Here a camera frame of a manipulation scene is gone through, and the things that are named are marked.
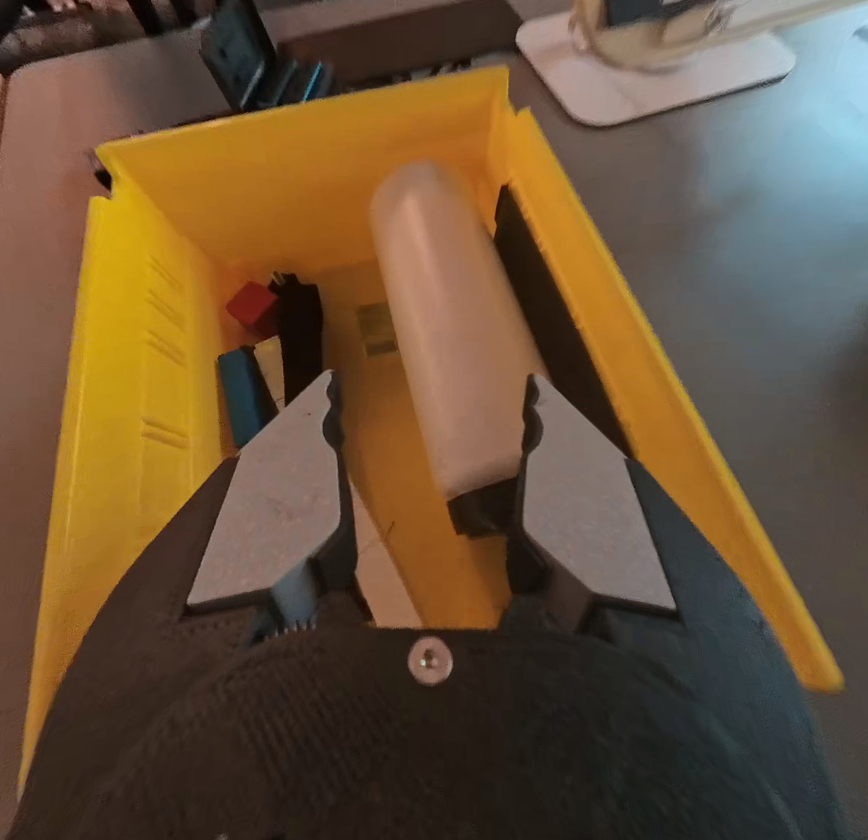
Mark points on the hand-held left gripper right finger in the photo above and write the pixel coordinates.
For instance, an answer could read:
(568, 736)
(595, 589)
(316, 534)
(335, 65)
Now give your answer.
(590, 514)

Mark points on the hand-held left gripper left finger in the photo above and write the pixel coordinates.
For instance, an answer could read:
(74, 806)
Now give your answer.
(278, 501)

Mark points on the monitor with wooden frame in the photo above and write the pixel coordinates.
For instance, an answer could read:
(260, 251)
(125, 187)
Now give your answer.
(644, 87)

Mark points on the blue block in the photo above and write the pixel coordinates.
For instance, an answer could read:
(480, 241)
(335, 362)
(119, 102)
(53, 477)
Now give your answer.
(244, 392)

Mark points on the white bottle with black cap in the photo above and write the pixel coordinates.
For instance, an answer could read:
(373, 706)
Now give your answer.
(447, 325)

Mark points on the cream flat piece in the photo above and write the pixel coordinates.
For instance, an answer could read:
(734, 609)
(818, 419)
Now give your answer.
(270, 365)

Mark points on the red cube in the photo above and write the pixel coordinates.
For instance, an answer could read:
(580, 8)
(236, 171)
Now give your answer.
(252, 306)

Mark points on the yellow plastic bin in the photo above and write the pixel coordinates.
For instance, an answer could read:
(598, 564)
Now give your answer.
(271, 196)

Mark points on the black and blue device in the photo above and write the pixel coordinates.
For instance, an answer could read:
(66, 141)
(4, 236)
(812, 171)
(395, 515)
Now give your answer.
(234, 47)

